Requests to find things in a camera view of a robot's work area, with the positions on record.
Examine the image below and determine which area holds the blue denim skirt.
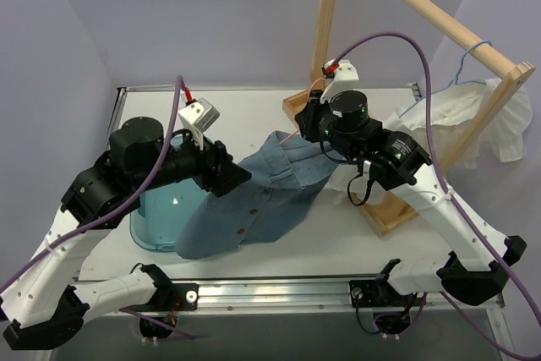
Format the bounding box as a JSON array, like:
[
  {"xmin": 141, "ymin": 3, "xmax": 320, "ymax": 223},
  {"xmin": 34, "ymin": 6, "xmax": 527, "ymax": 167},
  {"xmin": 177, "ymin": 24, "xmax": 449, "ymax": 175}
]
[{"xmin": 175, "ymin": 131, "xmax": 339, "ymax": 260}]

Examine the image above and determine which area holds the pink wire hanger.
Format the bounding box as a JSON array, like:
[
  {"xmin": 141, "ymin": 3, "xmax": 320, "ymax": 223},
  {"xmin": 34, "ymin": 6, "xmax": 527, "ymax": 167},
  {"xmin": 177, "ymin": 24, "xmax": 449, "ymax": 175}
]
[{"xmin": 281, "ymin": 77, "xmax": 326, "ymax": 124}]

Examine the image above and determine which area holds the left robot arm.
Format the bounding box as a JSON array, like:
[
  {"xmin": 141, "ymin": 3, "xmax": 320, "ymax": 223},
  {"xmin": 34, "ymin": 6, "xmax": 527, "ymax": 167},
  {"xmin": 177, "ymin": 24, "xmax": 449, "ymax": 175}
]
[{"xmin": 1, "ymin": 117, "xmax": 251, "ymax": 351}]

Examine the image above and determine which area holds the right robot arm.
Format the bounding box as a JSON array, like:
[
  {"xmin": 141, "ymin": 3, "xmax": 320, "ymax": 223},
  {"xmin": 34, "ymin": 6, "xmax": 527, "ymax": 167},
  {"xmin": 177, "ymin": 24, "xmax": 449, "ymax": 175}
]
[{"xmin": 295, "ymin": 90, "xmax": 527, "ymax": 306}]

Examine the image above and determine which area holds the teal plastic tray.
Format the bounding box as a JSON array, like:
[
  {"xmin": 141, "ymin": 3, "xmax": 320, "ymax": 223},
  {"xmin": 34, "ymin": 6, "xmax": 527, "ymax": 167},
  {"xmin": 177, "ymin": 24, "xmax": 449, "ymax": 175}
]
[{"xmin": 129, "ymin": 179, "xmax": 207, "ymax": 253}]

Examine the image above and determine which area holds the wooden clothes rack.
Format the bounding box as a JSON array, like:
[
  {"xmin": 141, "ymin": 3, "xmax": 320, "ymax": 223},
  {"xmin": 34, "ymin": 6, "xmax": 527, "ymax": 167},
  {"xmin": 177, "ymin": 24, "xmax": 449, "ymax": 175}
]
[{"xmin": 309, "ymin": 0, "xmax": 535, "ymax": 238}]

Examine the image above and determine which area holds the white garment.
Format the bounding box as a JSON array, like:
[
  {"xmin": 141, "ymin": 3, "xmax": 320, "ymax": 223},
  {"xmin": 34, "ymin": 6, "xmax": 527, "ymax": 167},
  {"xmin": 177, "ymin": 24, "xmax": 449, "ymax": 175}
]
[{"xmin": 327, "ymin": 78, "xmax": 533, "ymax": 206}]

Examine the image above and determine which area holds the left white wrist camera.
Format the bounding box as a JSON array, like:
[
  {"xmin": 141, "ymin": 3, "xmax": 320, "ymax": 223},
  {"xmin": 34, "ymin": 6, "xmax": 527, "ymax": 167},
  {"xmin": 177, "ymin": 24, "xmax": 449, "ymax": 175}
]
[{"xmin": 178, "ymin": 98, "xmax": 220, "ymax": 150}]

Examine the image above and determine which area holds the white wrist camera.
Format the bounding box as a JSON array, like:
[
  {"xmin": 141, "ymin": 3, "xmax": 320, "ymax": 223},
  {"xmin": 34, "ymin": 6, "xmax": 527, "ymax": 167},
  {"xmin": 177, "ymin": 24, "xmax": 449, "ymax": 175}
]
[
  {"xmin": 320, "ymin": 59, "xmax": 359, "ymax": 104},
  {"xmin": 178, "ymin": 98, "xmax": 220, "ymax": 150}
]

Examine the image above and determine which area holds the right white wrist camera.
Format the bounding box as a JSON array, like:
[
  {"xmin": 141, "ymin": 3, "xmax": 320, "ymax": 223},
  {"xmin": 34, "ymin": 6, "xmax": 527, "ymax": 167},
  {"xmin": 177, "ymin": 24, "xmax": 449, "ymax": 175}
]
[{"xmin": 320, "ymin": 59, "xmax": 359, "ymax": 104}]

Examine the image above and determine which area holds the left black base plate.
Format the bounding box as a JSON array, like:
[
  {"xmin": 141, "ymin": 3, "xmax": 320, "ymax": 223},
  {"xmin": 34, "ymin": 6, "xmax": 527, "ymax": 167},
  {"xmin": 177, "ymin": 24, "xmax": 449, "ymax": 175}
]
[{"xmin": 127, "ymin": 282, "xmax": 199, "ymax": 313}]

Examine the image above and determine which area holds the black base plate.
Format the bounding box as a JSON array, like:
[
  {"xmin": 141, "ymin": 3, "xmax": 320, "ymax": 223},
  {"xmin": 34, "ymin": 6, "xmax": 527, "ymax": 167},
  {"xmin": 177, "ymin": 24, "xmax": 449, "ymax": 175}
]
[
  {"xmin": 127, "ymin": 282, "xmax": 199, "ymax": 313},
  {"xmin": 348, "ymin": 279, "xmax": 407, "ymax": 308}
]

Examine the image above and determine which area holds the blue wire hanger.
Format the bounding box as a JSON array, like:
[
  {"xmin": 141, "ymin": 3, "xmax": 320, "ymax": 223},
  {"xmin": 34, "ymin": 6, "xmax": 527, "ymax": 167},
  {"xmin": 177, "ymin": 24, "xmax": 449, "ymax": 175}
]
[{"xmin": 398, "ymin": 40, "xmax": 492, "ymax": 118}]

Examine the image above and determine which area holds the aluminium front rail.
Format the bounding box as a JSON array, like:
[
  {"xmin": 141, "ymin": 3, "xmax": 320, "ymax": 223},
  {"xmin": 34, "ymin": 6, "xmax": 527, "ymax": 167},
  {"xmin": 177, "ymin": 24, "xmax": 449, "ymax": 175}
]
[{"xmin": 46, "ymin": 274, "xmax": 506, "ymax": 318}]

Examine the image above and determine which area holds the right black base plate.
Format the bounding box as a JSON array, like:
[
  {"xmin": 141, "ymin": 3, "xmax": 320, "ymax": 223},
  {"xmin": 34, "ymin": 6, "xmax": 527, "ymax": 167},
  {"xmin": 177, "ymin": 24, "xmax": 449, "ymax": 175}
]
[{"xmin": 348, "ymin": 279, "xmax": 407, "ymax": 308}]

